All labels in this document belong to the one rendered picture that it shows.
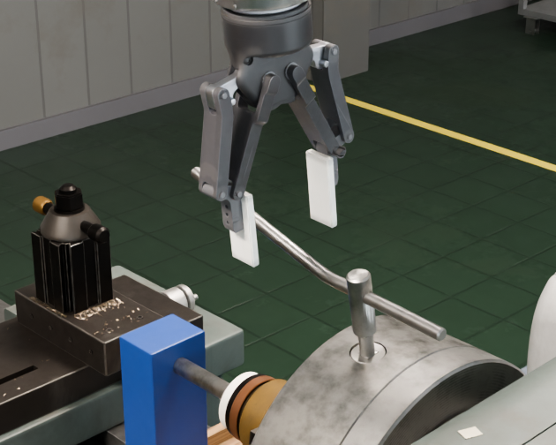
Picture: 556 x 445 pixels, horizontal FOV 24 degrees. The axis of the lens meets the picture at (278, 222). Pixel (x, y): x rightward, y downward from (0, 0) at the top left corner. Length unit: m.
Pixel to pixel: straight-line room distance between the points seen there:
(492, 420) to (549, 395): 0.07
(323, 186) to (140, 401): 0.43
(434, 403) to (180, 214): 3.41
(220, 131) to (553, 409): 0.36
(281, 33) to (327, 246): 3.25
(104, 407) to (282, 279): 2.36
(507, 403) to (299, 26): 0.36
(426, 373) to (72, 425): 0.68
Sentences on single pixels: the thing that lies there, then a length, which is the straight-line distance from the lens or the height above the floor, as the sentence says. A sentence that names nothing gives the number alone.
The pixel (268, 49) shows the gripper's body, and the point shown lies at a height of 1.53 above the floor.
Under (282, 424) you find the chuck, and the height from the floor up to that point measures 1.19.
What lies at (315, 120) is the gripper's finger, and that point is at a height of 1.45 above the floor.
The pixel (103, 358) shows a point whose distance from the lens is 1.67.
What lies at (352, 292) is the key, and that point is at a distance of 1.14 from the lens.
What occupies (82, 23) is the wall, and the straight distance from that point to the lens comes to 5.30.
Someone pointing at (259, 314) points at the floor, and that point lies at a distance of 3.85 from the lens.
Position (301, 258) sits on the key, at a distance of 1.19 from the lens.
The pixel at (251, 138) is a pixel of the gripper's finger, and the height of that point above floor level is 1.45.
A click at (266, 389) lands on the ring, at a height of 1.12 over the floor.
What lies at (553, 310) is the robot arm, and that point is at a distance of 1.75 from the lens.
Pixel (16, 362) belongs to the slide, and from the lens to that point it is 1.73.
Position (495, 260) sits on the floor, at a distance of 4.24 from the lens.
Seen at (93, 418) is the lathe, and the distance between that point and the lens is 1.74.
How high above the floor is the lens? 1.83
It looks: 24 degrees down
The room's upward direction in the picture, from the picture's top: straight up
